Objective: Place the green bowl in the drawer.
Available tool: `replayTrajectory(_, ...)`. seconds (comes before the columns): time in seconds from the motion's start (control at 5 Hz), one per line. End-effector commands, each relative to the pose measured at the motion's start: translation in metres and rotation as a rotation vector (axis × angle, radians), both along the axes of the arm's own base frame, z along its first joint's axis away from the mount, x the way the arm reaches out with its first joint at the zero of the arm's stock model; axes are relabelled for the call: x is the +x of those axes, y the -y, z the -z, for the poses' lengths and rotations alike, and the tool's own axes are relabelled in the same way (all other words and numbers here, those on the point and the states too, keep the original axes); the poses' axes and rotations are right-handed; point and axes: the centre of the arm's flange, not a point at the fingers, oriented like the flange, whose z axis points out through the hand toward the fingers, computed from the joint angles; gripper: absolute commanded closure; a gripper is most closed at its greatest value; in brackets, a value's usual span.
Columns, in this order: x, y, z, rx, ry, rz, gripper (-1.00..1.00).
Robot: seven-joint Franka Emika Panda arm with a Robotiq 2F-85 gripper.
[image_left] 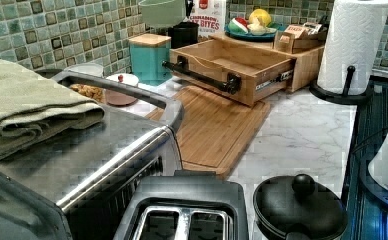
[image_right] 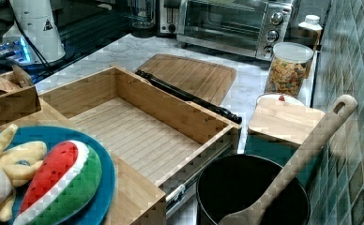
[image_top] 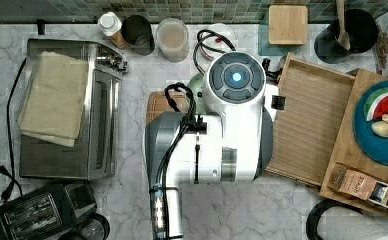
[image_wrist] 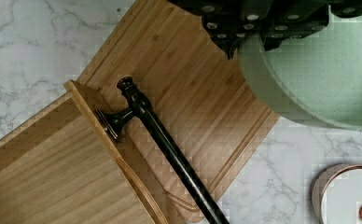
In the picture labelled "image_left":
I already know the light green cup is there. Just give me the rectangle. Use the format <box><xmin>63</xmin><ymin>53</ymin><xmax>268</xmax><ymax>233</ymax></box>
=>
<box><xmin>139</xmin><ymin>0</ymin><xmax>186</xmax><ymax>28</ymax></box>

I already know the open wooden drawer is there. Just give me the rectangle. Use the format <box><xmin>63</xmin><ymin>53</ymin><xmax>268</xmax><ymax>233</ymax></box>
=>
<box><xmin>169</xmin><ymin>40</ymin><xmax>296</xmax><ymax>106</ymax></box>

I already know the wooden drawer cabinet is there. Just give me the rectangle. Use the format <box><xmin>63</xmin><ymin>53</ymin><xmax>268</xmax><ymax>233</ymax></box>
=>
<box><xmin>211</xmin><ymin>33</ymin><xmax>324</xmax><ymax>93</ymax></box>

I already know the bamboo cutting board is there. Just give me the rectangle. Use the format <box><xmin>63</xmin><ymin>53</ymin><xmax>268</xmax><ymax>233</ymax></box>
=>
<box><xmin>145</xmin><ymin>85</ymin><xmax>272</xmax><ymax>180</ymax></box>

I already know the teal canister with wooden lid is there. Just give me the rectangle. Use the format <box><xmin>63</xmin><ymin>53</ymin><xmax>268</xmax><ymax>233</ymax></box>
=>
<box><xmin>129</xmin><ymin>34</ymin><xmax>171</xmax><ymax>86</ymax></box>

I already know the black two-slot toaster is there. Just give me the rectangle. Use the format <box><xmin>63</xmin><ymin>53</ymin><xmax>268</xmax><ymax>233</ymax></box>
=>
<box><xmin>113</xmin><ymin>170</ymin><xmax>249</xmax><ymax>240</ymax></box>

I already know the pink jar with white lid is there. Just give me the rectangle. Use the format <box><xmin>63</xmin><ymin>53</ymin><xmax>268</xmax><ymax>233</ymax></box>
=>
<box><xmin>104</xmin><ymin>73</ymin><xmax>140</xmax><ymax>107</ymax></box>

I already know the black utensil holder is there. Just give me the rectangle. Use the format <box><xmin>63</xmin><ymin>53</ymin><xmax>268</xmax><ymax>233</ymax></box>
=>
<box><xmin>168</xmin><ymin>22</ymin><xmax>199</xmax><ymax>49</ymax></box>

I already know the teal plate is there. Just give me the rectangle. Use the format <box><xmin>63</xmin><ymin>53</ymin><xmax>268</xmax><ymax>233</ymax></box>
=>
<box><xmin>224</xmin><ymin>26</ymin><xmax>275</xmax><ymax>42</ymax></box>

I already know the glass jar of snacks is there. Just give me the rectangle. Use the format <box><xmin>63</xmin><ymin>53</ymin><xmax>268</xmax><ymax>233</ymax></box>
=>
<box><xmin>63</xmin><ymin>63</ymin><xmax>105</xmax><ymax>103</ymax></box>

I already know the watermelon slice toy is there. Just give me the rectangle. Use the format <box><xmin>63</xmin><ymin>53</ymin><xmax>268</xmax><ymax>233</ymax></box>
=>
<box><xmin>228</xmin><ymin>17</ymin><xmax>248</xmax><ymax>34</ymax></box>

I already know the cinnamon bites cereal box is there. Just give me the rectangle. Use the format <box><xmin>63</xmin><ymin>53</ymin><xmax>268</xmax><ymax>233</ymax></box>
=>
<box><xmin>189</xmin><ymin>0</ymin><xmax>226</xmax><ymax>38</ymax></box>

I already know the black round lidded pot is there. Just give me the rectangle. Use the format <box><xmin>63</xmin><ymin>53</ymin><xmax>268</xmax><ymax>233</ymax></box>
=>
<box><xmin>253</xmin><ymin>174</ymin><xmax>348</xmax><ymax>240</ymax></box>

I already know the yellow lemon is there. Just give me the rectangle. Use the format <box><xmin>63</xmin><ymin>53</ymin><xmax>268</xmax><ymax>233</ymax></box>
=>
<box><xmin>248</xmin><ymin>9</ymin><xmax>272</xmax><ymax>27</ymax></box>

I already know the wooden tea bag box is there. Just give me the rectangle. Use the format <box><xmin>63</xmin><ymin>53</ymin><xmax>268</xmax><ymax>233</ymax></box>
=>
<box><xmin>273</xmin><ymin>22</ymin><xmax>328</xmax><ymax>54</ymax></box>

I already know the stainless steel toaster oven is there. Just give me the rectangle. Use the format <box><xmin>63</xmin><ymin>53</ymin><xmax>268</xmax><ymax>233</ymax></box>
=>
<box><xmin>0</xmin><ymin>70</ymin><xmax>184</xmax><ymax>240</ymax></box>

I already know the black paper towel stand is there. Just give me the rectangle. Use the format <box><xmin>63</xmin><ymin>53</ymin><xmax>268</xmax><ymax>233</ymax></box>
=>
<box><xmin>309</xmin><ymin>65</ymin><xmax>373</xmax><ymax>105</ymax></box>

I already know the folded green towel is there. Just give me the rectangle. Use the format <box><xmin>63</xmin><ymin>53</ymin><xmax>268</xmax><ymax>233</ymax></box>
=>
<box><xmin>0</xmin><ymin>59</ymin><xmax>105</xmax><ymax>160</ymax></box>

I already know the white paper towel roll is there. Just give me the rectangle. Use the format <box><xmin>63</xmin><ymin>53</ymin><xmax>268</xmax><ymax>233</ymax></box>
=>
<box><xmin>317</xmin><ymin>0</ymin><xmax>388</xmax><ymax>95</ymax></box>

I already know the black drawer handle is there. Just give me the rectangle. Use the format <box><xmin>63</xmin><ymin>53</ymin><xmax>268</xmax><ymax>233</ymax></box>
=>
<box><xmin>162</xmin><ymin>56</ymin><xmax>241</xmax><ymax>95</ymax></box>

